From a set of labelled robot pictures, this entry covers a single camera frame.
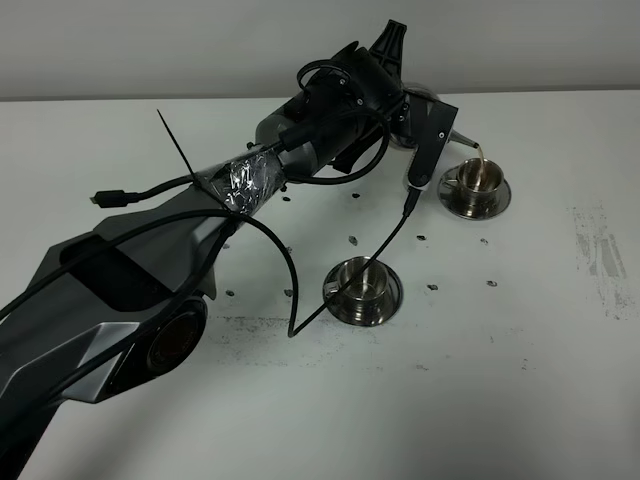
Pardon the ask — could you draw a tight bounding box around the stainless steel saucer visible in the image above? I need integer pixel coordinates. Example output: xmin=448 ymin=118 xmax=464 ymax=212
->
xmin=323 ymin=263 xmax=403 ymax=327
xmin=437 ymin=167 xmax=512 ymax=221

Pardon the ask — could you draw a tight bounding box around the near stainless steel saucer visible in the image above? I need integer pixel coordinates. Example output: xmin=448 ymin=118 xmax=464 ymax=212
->
xmin=323 ymin=263 xmax=403 ymax=327

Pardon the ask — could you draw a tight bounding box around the far stainless steel saucer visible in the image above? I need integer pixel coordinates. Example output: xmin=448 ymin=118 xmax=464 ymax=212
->
xmin=437 ymin=167 xmax=512 ymax=221

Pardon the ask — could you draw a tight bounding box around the stainless steel teapot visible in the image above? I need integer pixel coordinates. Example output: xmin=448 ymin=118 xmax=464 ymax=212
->
xmin=394 ymin=79 xmax=481 ymax=151

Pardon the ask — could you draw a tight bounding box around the far stainless steel teacup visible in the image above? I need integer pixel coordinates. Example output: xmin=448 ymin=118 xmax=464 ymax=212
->
xmin=442 ymin=158 xmax=506 ymax=206

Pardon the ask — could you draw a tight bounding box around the black cable tie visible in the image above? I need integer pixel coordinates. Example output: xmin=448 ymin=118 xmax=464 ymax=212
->
xmin=155 ymin=108 xmax=296 ymax=296

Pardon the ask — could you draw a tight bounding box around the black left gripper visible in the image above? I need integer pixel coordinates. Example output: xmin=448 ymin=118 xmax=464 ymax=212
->
xmin=304 ymin=20 xmax=407 ymax=174

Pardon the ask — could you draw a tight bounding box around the near stainless steel teacup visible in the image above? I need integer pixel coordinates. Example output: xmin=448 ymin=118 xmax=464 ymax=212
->
xmin=323 ymin=256 xmax=390 ymax=303

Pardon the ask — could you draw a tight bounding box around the stainless steel teacup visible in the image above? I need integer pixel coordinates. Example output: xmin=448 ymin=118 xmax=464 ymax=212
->
xmin=442 ymin=158 xmax=506 ymax=206
xmin=323 ymin=256 xmax=390 ymax=303

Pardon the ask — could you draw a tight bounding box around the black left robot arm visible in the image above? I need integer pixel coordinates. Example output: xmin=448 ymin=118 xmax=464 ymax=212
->
xmin=1 ymin=21 xmax=406 ymax=479

